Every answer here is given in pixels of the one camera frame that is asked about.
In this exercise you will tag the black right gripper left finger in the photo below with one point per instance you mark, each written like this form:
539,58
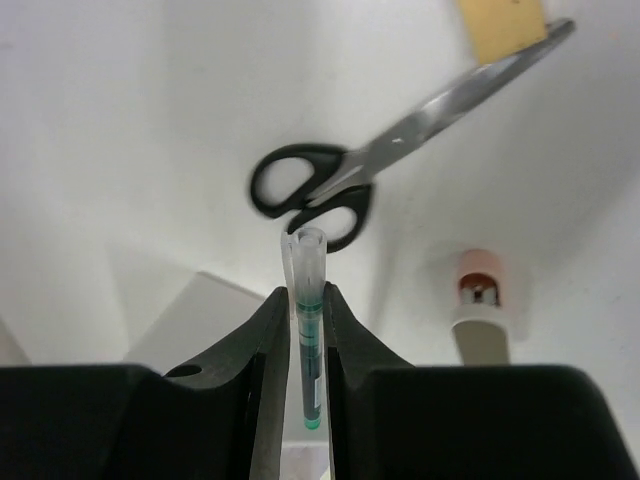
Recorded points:
218,415

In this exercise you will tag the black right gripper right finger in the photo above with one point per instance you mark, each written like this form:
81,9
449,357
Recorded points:
389,419

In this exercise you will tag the green gel pen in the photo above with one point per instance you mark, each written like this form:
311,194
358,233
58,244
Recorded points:
304,263

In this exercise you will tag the tan eraser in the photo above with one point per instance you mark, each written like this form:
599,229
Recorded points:
500,28

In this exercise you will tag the white six-compartment organizer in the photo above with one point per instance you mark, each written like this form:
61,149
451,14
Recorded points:
205,311

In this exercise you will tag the black-handled scissors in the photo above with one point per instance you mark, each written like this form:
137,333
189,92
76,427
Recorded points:
343,178

